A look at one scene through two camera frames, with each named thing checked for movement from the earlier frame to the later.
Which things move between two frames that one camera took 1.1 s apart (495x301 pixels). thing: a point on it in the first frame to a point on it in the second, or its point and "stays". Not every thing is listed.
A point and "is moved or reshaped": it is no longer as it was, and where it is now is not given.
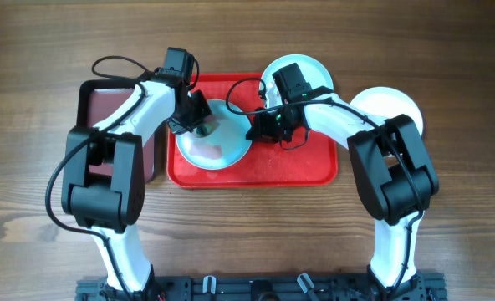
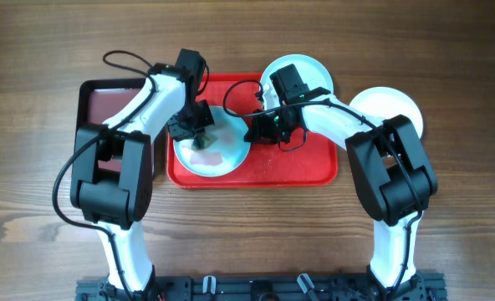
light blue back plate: (313, 73) stays
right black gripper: (263, 130) stays
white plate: (387, 103) stays
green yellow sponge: (205, 129) is moved or reshaped
